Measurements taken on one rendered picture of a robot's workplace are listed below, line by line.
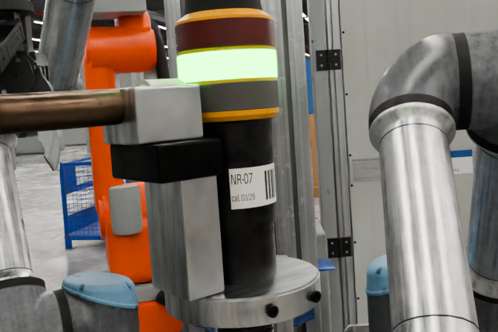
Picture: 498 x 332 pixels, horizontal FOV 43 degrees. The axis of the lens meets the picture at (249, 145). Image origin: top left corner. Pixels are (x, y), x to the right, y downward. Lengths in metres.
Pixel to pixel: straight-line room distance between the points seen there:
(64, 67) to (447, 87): 0.66
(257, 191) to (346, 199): 1.88
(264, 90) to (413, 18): 1.94
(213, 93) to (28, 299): 0.81
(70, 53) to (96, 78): 3.22
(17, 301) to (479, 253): 0.68
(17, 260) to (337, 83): 1.33
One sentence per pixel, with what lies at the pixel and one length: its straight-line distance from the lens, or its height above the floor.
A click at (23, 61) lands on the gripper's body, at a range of 0.81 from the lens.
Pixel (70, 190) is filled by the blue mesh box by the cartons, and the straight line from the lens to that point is 7.30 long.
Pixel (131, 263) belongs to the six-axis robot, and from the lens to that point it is 4.23.
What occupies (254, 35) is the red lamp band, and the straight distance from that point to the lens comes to 0.26.
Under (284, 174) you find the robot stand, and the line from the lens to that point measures 1.16.
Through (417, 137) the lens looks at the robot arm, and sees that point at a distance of 0.69.
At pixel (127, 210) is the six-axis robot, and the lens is 4.10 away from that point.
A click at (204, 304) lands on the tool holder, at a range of 0.26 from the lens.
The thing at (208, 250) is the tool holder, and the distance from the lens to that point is 0.26.
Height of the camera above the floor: 1.54
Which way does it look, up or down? 4 degrees down
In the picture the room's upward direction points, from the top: 4 degrees counter-clockwise
